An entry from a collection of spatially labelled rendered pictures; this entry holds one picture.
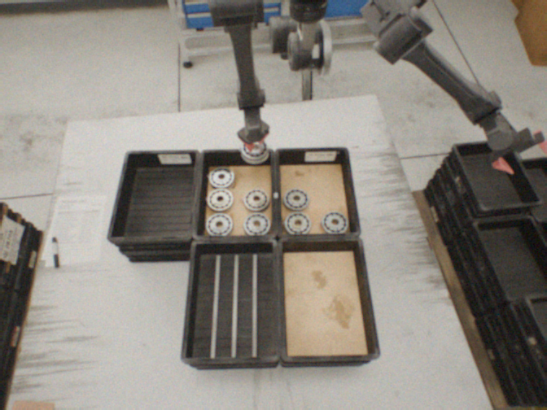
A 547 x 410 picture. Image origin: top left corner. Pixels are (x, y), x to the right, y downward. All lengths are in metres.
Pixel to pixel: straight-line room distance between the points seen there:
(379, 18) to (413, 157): 1.95
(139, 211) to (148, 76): 1.97
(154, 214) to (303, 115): 0.90
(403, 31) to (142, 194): 1.12
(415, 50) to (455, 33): 2.99
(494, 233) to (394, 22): 1.50
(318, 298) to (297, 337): 0.15
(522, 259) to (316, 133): 1.20
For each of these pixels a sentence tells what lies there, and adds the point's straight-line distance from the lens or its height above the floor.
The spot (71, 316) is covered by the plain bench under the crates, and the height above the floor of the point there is 0.70.
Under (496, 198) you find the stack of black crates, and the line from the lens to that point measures 2.18.
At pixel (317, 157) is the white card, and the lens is 1.53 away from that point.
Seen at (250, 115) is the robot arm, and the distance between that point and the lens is 1.14.
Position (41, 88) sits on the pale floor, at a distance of 3.59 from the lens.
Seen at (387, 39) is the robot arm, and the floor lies 1.57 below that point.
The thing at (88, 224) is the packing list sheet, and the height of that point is 0.70.
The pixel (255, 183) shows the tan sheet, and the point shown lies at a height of 0.83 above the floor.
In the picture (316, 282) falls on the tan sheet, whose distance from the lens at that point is 1.34.
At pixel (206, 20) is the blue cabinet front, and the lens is 3.13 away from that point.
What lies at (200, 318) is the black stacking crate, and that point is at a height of 0.83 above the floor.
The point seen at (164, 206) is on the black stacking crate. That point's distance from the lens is 1.52.
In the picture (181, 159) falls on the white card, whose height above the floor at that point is 0.88.
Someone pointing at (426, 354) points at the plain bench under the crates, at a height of 0.70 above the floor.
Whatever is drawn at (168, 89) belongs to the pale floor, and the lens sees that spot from 3.19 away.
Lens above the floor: 2.10
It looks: 61 degrees down
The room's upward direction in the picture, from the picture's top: straight up
